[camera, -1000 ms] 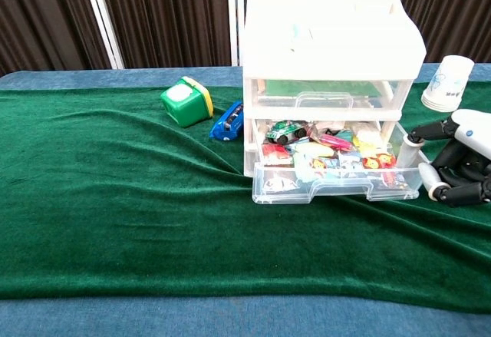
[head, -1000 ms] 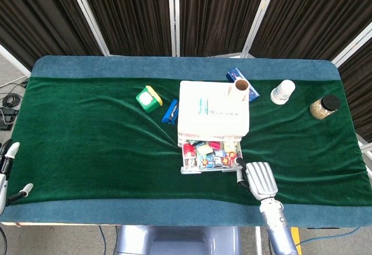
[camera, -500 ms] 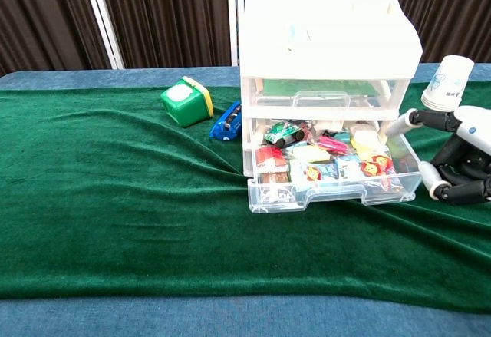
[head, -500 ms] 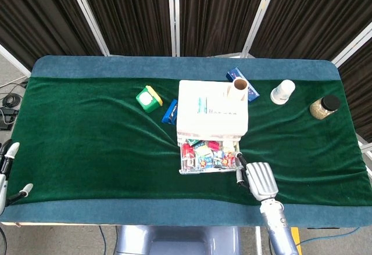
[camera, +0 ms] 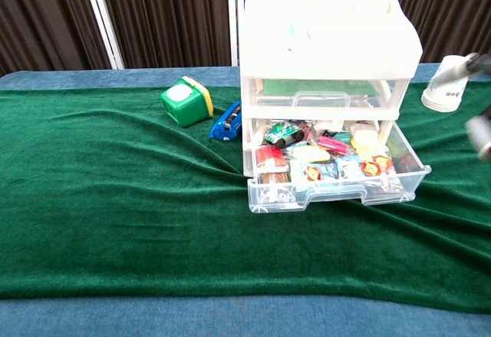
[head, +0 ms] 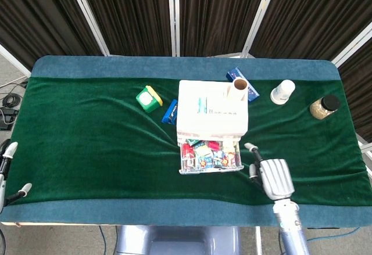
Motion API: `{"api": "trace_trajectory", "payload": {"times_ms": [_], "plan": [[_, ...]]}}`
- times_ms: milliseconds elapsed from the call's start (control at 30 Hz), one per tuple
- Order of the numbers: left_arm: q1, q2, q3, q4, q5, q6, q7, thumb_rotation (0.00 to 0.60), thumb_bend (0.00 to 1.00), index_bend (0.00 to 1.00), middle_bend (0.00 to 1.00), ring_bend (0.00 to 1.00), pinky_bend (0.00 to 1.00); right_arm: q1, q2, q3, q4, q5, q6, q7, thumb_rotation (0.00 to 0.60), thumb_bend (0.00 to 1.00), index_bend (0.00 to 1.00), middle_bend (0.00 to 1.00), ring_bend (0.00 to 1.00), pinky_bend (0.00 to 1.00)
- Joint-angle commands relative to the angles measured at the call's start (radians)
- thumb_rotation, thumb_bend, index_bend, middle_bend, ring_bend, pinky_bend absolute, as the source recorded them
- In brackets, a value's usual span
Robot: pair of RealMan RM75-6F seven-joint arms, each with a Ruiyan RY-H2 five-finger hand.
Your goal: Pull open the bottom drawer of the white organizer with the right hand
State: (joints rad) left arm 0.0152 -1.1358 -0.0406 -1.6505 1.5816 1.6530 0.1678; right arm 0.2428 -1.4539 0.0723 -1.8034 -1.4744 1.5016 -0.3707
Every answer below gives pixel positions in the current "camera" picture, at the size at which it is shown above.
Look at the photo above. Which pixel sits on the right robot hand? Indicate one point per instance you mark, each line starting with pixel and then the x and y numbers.
pixel 479 62

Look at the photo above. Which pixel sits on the clear drawer with toys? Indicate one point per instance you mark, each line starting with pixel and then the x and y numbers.
pixel 326 195

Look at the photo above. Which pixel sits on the clear drawer with green board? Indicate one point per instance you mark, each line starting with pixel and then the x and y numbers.
pixel 322 101

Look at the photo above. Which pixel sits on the stack of white paper cups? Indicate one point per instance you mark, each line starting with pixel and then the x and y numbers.
pixel 445 97

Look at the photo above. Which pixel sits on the lion print snack packet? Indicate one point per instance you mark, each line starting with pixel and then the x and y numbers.
pixel 316 172
pixel 376 166

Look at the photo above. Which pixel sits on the pink plastic toy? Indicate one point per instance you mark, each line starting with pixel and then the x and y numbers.
pixel 333 145

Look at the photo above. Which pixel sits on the yellow plastic toy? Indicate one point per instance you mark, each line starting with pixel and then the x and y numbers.
pixel 312 154

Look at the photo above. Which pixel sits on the green toy car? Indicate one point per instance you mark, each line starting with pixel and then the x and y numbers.
pixel 284 131

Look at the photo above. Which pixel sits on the red snack packet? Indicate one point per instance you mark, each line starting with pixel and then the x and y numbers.
pixel 270 158

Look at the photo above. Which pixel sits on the blue toy train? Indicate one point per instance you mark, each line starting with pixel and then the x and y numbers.
pixel 226 124

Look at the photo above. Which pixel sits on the green cube box yellow lid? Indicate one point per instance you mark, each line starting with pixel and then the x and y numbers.
pixel 184 106

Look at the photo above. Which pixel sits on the green velvet cloth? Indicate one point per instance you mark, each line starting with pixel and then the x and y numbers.
pixel 153 218

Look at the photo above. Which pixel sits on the blue table cover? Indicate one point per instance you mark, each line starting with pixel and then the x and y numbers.
pixel 192 318

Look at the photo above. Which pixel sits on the white plastic drawer unit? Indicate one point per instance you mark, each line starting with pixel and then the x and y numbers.
pixel 326 37

